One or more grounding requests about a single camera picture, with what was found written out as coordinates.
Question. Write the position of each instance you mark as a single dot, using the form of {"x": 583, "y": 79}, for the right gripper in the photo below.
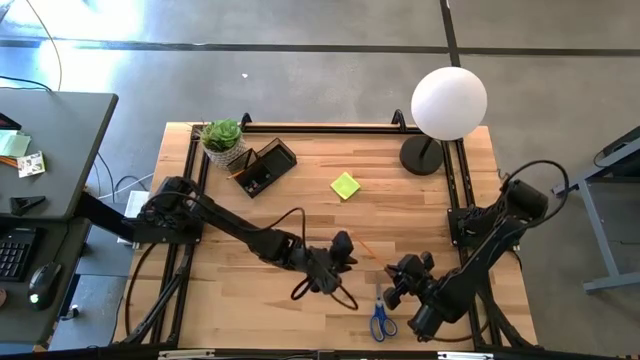
{"x": 415, "y": 280}

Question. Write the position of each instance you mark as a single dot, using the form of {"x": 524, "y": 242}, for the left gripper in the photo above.
{"x": 320, "y": 265}

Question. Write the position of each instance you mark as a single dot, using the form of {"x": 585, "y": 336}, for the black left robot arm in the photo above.
{"x": 230, "y": 225}

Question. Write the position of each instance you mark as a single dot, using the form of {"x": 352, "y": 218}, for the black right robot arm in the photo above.
{"x": 480, "y": 265}

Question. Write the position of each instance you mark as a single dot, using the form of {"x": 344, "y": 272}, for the black mesh desk organizer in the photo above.
{"x": 275, "y": 160}

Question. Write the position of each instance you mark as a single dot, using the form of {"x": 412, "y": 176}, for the grey office desk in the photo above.
{"x": 65, "y": 130}

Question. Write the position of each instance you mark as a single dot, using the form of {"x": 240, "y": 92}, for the potted green succulent plant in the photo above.
{"x": 222, "y": 135}

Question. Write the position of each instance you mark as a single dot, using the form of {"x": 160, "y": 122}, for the white globe lamp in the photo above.
{"x": 450, "y": 102}

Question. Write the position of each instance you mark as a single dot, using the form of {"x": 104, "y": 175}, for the blue grey metal cart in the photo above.
{"x": 612, "y": 282}

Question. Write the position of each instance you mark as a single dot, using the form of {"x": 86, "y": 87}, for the white power box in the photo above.
{"x": 136, "y": 205}

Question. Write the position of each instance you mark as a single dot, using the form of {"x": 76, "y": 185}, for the black computer mouse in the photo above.
{"x": 45, "y": 285}

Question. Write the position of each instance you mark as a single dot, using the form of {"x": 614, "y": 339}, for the black clip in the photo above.
{"x": 25, "y": 205}

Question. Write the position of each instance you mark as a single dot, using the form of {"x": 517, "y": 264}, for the small printed card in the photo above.
{"x": 31, "y": 165}

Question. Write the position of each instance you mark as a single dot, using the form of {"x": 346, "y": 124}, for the black keyboard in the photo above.
{"x": 15, "y": 252}

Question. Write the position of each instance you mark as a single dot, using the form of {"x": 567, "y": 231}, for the pale green paper note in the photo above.
{"x": 14, "y": 144}

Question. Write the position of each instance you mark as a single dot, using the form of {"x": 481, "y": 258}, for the white metal bracket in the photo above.
{"x": 465, "y": 356}
{"x": 185, "y": 354}

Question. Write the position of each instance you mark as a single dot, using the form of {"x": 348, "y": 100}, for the black aluminium table frame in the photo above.
{"x": 325, "y": 129}

